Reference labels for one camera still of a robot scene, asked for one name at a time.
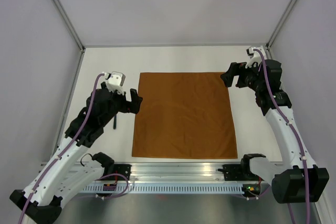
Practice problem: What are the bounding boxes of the aluminium front rail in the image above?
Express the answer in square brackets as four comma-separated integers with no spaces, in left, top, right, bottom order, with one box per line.
[39,162,289,183]

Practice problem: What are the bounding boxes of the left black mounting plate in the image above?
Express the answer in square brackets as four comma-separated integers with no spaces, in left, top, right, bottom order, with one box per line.
[113,164,132,181]

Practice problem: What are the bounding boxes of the brown cloth napkin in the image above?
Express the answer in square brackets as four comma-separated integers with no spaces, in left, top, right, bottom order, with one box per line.
[132,72,238,159]

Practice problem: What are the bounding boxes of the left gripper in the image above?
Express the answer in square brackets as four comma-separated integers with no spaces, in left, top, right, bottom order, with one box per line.
[100,87,142,126]

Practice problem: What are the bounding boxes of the purple cable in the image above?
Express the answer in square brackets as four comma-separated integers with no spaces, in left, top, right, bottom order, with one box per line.
[17,73,108,224]
[256,49,312,224]

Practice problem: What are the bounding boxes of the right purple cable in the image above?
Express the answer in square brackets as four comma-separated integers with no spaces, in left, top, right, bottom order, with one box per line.
[256,49,312,224]

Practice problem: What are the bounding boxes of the aluminium frame post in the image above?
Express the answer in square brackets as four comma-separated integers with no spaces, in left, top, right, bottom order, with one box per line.
[266,0,298,50]
[51,0,85,52]

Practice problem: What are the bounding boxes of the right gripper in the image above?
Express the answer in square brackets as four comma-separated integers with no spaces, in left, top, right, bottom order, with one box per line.
[220,59,265,92]

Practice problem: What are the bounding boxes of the left aluminium frame post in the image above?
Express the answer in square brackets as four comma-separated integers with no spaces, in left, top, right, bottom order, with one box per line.
[51,0,85,52]

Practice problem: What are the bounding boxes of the knife with dark handle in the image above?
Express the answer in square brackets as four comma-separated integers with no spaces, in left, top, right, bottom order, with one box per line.
[113,115,117,130]

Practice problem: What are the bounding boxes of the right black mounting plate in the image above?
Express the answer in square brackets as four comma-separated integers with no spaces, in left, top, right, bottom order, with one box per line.
[217,164,246,182]

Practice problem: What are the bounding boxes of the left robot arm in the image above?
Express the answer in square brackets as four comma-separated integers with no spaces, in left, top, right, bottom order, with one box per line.
[10,87,143,223]

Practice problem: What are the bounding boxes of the slotted cable duct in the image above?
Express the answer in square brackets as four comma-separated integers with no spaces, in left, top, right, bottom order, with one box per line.
[81,183,243,195]

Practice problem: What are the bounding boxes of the right aluminium frame post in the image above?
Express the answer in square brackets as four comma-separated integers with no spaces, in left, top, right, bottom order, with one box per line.
[266,0,298,50]

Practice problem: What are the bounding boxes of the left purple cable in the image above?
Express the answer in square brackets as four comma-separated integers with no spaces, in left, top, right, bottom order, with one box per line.
[17,73,108,224]

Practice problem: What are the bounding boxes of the black mounting plate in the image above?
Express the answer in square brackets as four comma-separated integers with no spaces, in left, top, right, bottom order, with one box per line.
[113,164,132,181]
[217,164,246,182]

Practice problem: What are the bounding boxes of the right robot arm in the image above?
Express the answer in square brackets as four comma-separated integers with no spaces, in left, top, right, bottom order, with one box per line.
[221,60,329,204]

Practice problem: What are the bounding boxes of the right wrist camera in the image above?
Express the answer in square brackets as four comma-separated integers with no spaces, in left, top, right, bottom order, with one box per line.
[245,46,266,69]

